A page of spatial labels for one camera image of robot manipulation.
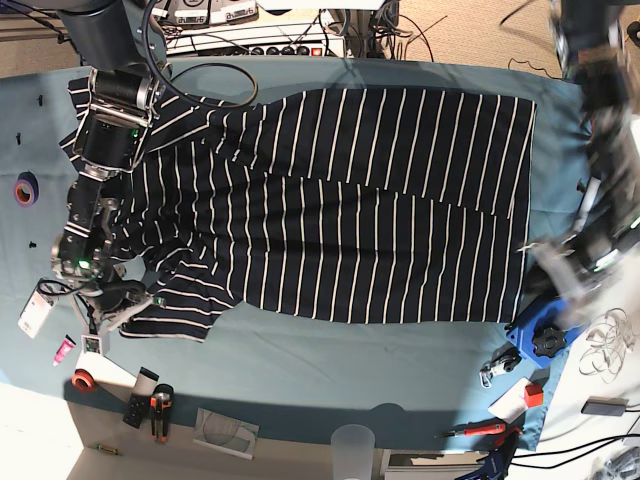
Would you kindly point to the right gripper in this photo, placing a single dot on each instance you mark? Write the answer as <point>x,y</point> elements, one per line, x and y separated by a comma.
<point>110,305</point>

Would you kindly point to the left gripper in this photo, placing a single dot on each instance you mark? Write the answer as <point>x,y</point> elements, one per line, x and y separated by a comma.
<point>580,269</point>

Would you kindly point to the navy white striped t-shirt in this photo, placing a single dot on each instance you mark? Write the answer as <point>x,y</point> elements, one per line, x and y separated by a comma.
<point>358,206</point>

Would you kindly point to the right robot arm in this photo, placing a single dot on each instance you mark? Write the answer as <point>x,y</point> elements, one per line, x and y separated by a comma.
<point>126,51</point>

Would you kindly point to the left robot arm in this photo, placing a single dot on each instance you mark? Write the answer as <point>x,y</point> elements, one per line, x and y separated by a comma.
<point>590,49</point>

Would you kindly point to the blue box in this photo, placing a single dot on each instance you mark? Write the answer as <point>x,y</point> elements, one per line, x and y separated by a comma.
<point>542,312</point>

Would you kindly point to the white black marker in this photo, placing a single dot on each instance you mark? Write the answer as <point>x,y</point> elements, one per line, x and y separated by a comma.
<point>589,193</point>

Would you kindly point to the black star knob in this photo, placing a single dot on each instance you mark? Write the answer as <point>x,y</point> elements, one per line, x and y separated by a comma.
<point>548,342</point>

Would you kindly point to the white paper sheet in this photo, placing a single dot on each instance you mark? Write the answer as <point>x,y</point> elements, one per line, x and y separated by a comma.
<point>103,370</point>

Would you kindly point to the orange black pliers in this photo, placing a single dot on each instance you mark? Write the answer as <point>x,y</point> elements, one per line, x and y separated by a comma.
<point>161,402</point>

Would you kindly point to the pink tube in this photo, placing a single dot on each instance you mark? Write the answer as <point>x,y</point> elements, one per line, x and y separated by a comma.
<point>65,348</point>

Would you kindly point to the metal carabiner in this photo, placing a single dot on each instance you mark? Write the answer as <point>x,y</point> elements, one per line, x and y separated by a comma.
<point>505,363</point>

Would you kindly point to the orange tape roll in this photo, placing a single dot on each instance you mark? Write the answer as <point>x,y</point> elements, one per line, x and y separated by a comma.
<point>83,382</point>

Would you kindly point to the plastic blister pack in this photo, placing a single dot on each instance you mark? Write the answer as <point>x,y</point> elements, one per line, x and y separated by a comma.
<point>35,313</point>

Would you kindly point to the black remote control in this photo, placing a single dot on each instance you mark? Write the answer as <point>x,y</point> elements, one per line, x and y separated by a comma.
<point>138,404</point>

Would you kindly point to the red cube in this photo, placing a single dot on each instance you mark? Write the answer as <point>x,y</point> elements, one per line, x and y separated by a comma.
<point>533,395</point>

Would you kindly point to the grey adapter box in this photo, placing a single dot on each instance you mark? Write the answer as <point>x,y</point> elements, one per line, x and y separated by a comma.
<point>604,407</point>

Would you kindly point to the white card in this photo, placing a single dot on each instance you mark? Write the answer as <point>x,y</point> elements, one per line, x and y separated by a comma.
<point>513,403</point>

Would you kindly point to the purple tape roll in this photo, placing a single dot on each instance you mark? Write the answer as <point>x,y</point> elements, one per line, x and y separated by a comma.
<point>26,189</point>

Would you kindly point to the red screwdriver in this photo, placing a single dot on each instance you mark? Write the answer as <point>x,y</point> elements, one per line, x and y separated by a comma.
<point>482,430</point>

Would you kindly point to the blue clamp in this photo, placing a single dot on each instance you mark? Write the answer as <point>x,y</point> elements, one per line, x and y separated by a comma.
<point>495,465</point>

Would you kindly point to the frosted plastic cup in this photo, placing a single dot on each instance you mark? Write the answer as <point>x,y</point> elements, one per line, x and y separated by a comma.
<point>352,450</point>

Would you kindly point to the power strip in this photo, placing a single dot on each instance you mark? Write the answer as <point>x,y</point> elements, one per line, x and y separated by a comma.
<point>312,50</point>

